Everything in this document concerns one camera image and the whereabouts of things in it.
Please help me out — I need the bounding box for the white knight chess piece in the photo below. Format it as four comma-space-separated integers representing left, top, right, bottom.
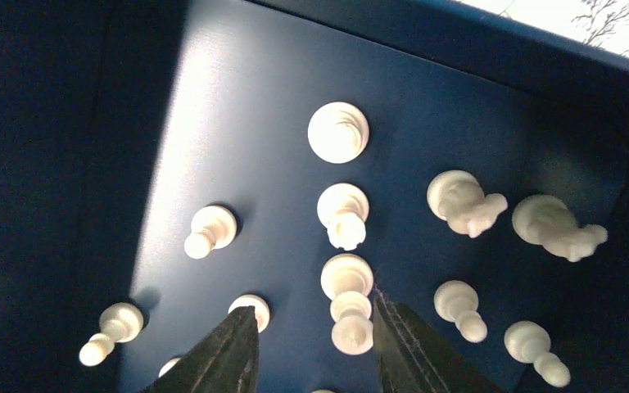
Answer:
427, 169, 508, 238

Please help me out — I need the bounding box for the floral patterned table mat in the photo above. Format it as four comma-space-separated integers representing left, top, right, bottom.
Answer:
466, 0, 629, 58

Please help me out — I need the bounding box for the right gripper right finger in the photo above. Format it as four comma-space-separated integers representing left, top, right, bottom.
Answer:
373, 291, 504, 392

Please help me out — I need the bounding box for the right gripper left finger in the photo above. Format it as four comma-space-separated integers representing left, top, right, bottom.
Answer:
141, 306, 259, 393

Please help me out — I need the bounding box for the white chess piece top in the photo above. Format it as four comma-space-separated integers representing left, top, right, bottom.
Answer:
307, 102, 370, 164

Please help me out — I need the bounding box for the blue square tray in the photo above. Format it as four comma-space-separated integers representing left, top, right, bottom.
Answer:
0, 1, 629, 392

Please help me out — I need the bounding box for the white rook chess piece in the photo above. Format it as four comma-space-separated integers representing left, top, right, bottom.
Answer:
316, 183, 370, 251

